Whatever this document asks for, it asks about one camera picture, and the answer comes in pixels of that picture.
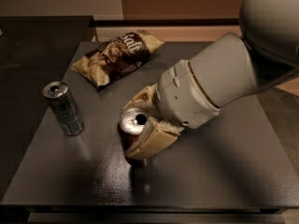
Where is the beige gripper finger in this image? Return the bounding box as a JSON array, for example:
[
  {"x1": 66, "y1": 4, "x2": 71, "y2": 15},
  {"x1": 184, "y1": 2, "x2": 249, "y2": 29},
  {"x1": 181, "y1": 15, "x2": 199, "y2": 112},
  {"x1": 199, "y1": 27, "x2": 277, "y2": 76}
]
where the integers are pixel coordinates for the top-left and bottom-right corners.
[
  {"x1": 124, "y1": 118, "x2": 184, "y2": 161},
  {"x1": 120, "y1": 84, "x2": 163, "y2": 119}
]

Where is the orange soda can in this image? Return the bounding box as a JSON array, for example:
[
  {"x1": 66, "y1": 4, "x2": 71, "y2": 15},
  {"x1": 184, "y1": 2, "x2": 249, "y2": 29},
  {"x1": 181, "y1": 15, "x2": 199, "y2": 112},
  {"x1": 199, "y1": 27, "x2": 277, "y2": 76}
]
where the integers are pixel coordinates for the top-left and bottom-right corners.
[{"x1": 117, "y1": 106, "x2": 157, "y2": 169}]

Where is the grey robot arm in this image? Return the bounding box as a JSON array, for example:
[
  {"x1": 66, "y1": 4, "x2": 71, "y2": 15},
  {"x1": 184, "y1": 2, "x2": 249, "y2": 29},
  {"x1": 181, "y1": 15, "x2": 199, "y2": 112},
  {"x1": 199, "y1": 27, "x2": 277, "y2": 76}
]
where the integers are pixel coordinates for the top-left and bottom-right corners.
[{"x1": 120, "y1": 0, "x2": 299, "y2": 161}]

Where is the slim redbull can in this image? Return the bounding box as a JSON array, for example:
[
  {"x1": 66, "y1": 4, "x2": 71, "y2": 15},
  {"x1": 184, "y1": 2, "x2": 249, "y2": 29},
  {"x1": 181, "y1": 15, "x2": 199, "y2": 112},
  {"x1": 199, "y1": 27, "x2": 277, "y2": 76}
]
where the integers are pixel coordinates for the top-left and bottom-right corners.
[{"x1": 43, "y1": 81, "x2": 84, "y2": 136}]

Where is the brown salt chip bag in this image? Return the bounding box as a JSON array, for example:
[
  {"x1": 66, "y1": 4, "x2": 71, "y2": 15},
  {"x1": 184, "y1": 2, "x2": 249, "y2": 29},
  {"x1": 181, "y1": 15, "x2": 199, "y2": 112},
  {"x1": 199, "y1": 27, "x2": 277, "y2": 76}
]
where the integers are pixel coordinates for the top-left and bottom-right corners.
[{"x1": 71, "y1": 30, "x2": 164, "y2": 89}]

